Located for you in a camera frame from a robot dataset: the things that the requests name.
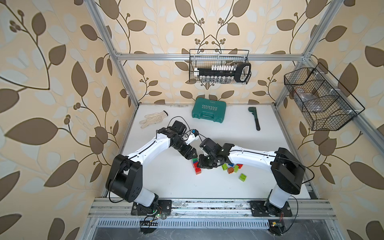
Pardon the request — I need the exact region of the red long lego brick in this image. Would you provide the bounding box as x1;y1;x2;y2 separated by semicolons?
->
193;162;202;175

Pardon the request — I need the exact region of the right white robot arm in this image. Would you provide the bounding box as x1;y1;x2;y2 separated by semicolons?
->
198;138;306;210

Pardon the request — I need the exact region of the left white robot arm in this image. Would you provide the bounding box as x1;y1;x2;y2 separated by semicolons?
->
106;121;200;207

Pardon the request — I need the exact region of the lime green small lego brick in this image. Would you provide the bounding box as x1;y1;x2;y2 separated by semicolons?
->
239;174;247;182

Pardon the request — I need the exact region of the green plastic tool case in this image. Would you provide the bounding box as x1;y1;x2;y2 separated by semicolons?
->
192;98;227;123

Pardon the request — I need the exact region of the green black wrench tool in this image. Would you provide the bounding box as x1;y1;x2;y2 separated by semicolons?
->
248;107;261;131

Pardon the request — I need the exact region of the small circuit board left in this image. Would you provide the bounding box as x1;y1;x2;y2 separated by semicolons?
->
140;214;167;235

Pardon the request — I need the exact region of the small circuit board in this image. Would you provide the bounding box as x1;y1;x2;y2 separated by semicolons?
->
268;220;285;236
140;214;167;235

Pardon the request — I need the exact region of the small circuit board right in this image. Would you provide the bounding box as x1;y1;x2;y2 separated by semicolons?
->
268;220;285;236

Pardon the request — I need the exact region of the black white socket tool set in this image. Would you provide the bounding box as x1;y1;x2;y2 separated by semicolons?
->
192;62;252;84

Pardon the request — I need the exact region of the plastic bag in basket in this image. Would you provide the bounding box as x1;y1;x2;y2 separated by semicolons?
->
296;88;323;113

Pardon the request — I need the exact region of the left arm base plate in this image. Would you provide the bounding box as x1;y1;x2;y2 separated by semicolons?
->
131;199;172;217

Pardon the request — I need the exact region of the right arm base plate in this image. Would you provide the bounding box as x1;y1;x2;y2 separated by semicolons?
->
249;201;293;218

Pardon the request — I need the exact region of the black wire basket centre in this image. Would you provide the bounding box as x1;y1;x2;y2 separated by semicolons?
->
189;49;252;85

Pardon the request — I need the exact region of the black wire basket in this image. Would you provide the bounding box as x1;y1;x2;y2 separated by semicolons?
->
189;49;252;85
284;63;365;131

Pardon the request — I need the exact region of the aluminium front rail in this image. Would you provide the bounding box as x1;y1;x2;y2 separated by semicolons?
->
88;198;337;220

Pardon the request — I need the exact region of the aluminium frame top bar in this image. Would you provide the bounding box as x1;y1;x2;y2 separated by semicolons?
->
115;52;307;62

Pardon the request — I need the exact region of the black wire basket right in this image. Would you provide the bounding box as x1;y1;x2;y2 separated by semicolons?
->
284;63;365;131

